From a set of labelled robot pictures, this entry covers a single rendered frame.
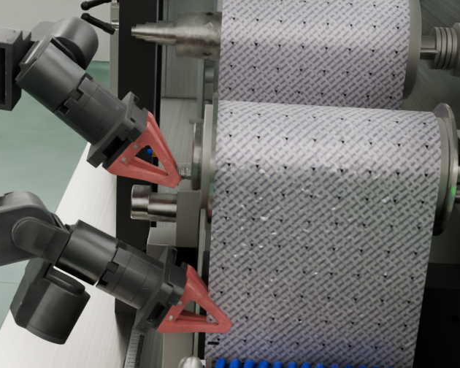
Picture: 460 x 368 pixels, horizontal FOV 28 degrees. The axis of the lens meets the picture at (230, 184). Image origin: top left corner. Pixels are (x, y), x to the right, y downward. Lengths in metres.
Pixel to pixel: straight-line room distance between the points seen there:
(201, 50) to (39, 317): 0.43
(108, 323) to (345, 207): 0.53
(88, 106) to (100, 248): 0.15
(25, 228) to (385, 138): 0.38
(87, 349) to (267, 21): 0.52
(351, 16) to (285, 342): 0.42
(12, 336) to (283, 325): 0.47
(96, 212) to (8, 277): 1.81
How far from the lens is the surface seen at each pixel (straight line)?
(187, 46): 1.20
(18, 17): 6.73
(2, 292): 3.45
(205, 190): 0.97
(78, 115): 0.97
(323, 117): 0.98
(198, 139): 0.98
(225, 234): 0.98
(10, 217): 0.94
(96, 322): 1.39
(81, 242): 0.97
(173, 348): 1.14
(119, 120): 0.97
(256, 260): 0.99
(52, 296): 0.98
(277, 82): 1.17
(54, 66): 0.97
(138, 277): 0.98
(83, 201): 1.82
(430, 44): 1.25
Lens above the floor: 1.58
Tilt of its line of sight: 20 degrees down
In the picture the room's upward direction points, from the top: 3 degrees clockwise
